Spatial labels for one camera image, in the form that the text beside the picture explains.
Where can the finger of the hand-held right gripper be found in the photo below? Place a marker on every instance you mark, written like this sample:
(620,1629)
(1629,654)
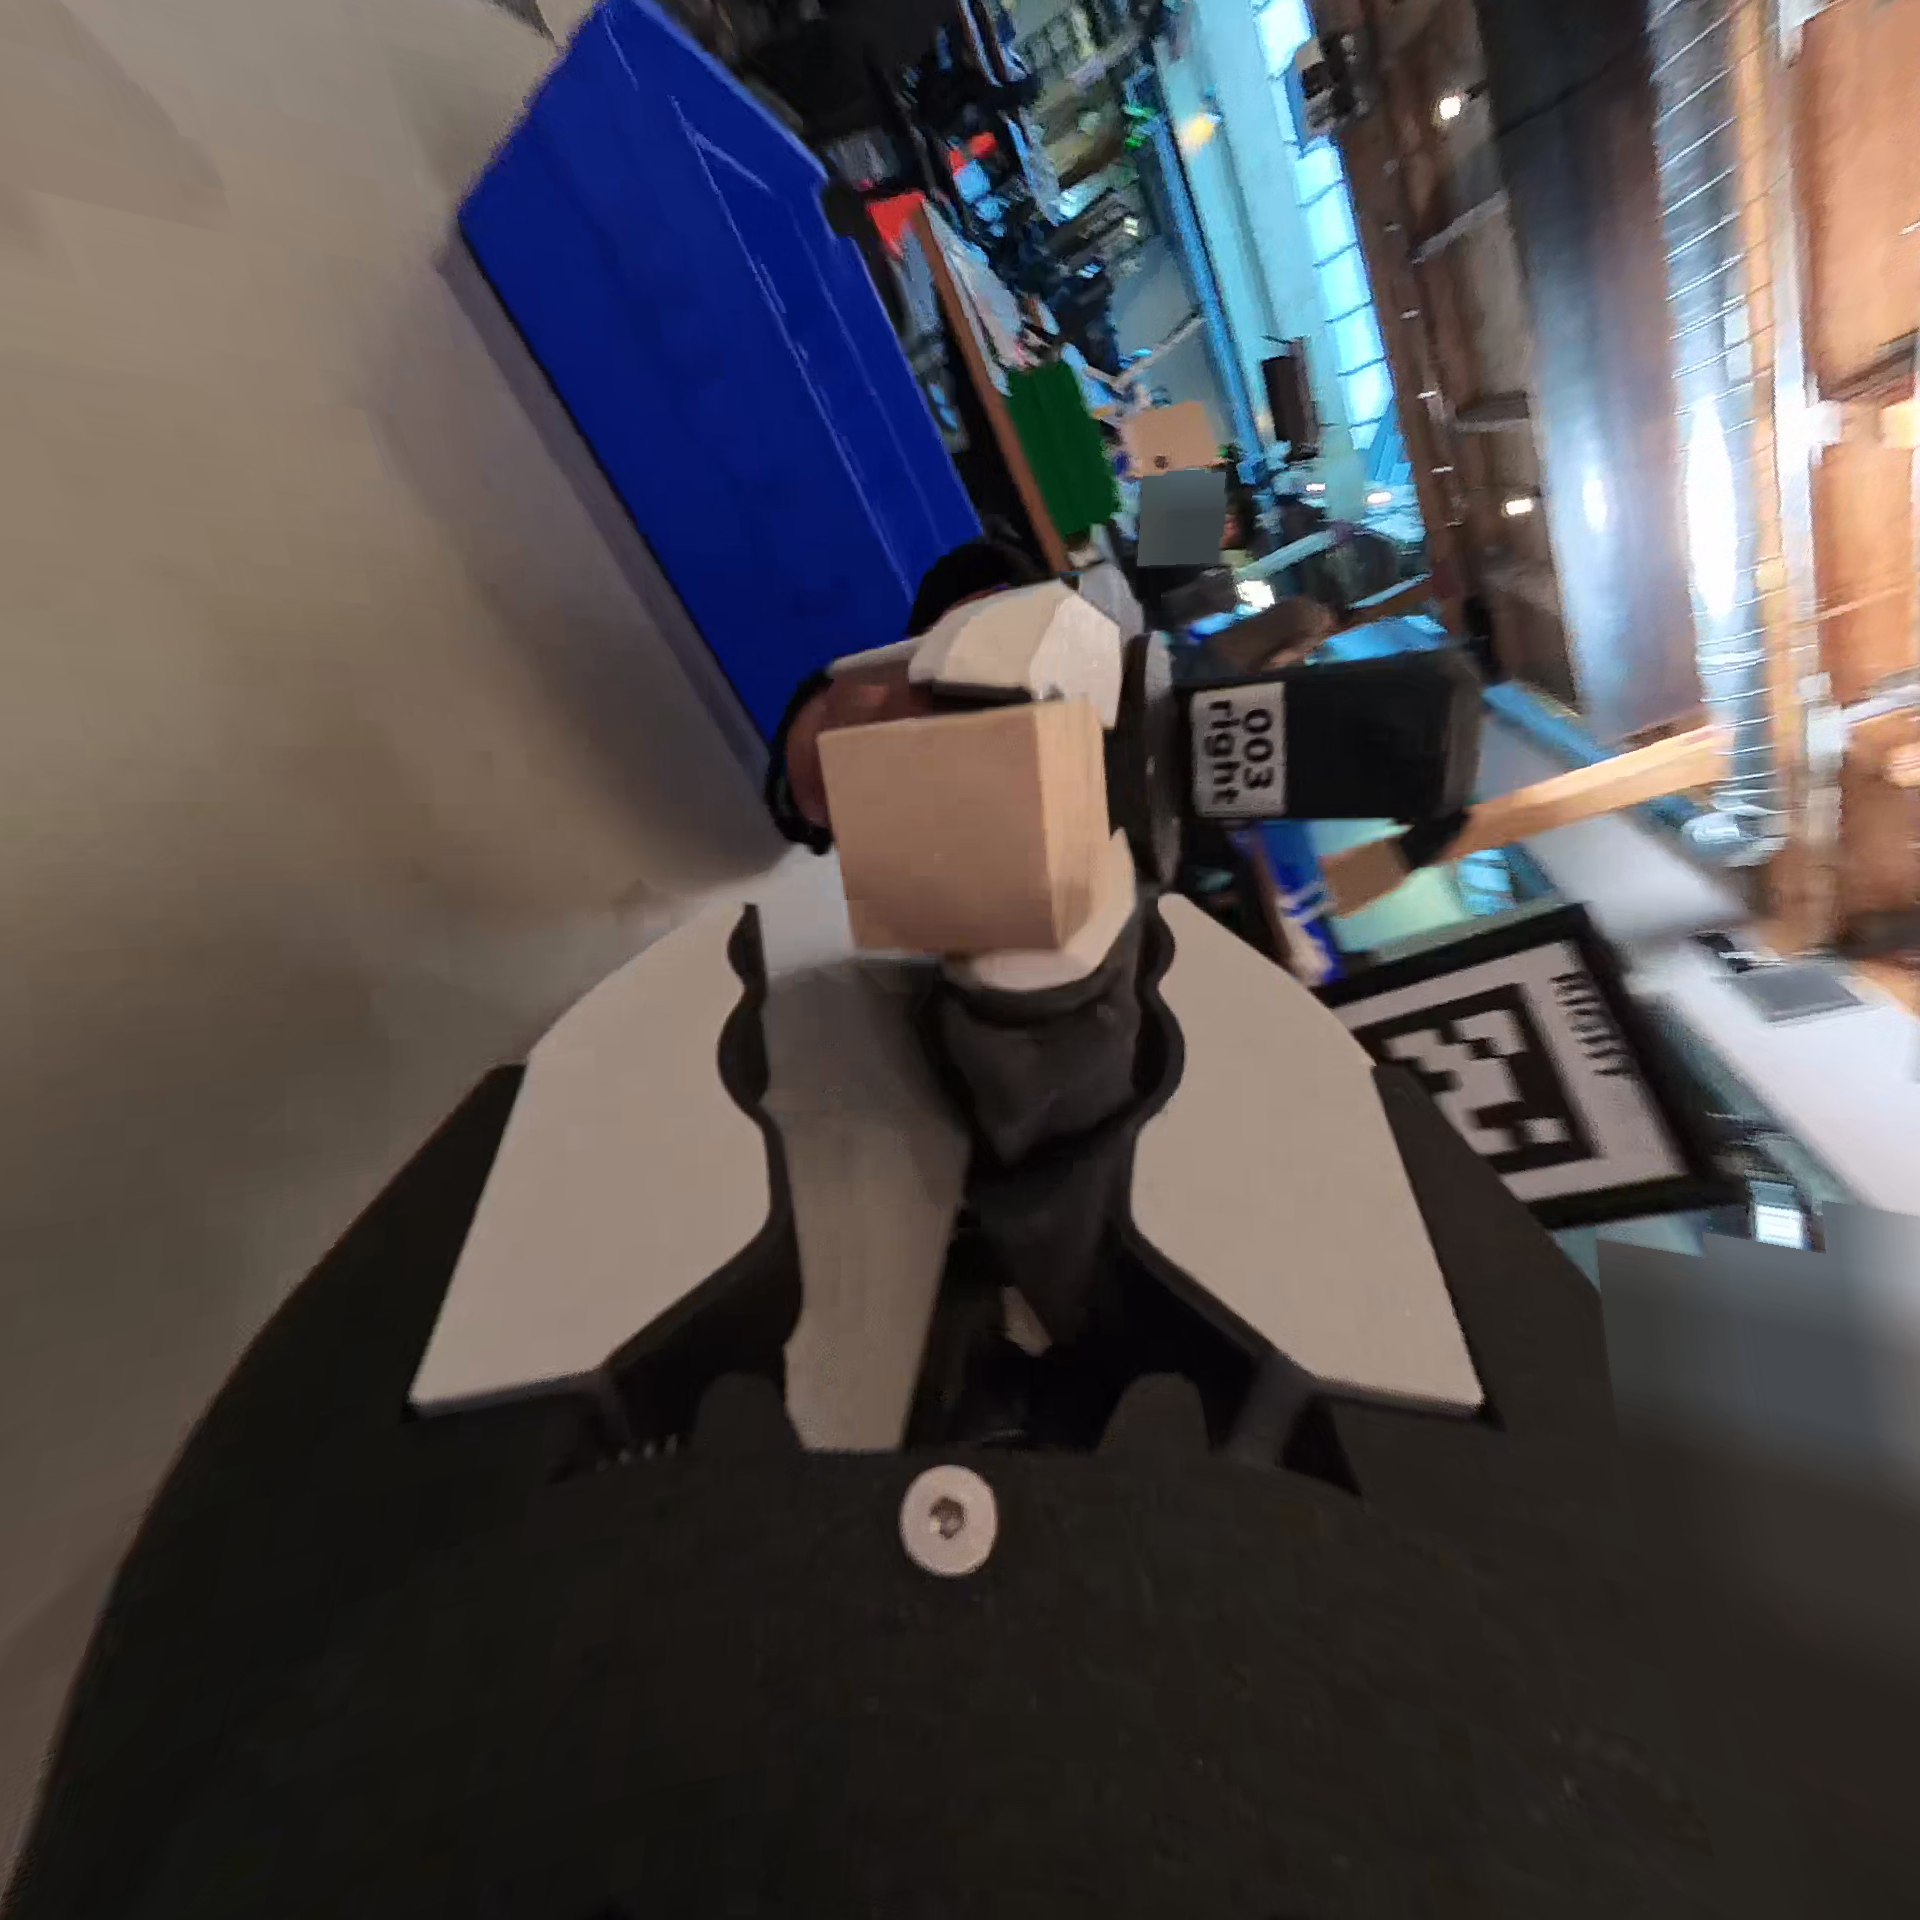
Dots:
(1050,947)
(1021,645)

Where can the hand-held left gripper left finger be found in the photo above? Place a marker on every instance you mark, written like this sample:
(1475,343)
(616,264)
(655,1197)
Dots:
(601,1200)

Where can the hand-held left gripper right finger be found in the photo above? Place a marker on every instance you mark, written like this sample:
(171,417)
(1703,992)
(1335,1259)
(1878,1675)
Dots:
(1304,1200)

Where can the pale grained wooden cube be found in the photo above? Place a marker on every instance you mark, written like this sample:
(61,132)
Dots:
(960,824)

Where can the blue plastic bin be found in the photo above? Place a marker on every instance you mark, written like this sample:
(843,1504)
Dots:
(675,299)

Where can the person's right forearm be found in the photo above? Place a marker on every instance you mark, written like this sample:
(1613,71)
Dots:
(1050,1141)

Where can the person's right hand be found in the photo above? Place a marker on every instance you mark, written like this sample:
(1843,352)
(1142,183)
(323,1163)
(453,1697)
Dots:
(879,702)

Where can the wooden board stand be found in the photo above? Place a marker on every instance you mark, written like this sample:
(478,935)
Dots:
(1169,440)

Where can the black white marker sign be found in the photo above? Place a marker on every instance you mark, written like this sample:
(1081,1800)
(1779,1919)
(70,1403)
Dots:
(1530,1065)

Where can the wooden top table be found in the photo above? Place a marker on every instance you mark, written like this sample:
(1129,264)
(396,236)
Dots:
(988,374)

